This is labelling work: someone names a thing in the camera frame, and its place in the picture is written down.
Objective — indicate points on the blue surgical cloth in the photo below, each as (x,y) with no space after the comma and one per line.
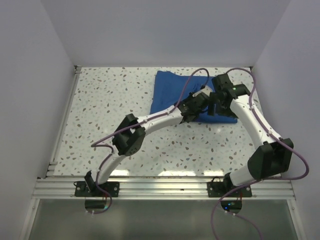
(168,88)

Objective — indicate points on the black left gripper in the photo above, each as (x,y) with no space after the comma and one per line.
(190,96)

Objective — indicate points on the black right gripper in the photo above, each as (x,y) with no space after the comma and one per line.
(227,113)

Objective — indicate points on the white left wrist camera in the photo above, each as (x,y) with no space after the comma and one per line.
(206,90)

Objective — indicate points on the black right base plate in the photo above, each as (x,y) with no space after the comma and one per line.
(218,187)

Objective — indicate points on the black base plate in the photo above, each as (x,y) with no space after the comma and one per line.
(218,187)
(112,188)

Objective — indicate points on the aluminium rail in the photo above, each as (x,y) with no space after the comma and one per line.
(56,147)
(161,188)

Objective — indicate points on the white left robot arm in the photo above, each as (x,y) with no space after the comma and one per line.
(130,134)

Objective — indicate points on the aluminium left side rail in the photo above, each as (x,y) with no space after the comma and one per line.
(56,147)

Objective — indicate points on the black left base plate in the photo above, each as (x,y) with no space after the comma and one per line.
(112,188)

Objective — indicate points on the aluminium front rail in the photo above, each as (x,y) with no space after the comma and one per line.
(161,188)

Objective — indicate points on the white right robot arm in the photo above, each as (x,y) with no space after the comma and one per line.
(272,155)

